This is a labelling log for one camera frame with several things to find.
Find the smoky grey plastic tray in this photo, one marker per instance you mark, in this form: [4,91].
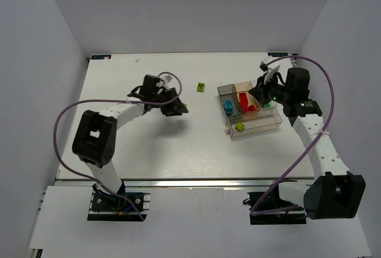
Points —
[228,92]

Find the long teal lego brick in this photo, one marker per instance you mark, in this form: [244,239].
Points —
[228,107]

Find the aluminium table frame rail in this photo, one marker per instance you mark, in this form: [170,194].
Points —
[187,183]

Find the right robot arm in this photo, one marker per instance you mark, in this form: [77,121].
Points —
[336,192]

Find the red sloped lego brick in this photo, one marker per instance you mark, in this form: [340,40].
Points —
[248,108]

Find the lime sloped lego brick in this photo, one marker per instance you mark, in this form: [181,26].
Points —
[201,87]

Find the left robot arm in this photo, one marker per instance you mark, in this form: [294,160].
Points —
[95,139]

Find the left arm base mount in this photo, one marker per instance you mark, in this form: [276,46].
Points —
[105,207]

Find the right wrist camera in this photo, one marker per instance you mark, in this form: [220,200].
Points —
[271,67]

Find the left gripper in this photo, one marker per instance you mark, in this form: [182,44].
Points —
[171,106]

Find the red arched lego brick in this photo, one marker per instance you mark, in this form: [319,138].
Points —
[243,98]

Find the clear plastic base box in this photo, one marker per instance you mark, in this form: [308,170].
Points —
[268,119]

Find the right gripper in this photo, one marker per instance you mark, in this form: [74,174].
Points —
[259,92]

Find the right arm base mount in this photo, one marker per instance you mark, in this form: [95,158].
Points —
[278,212]

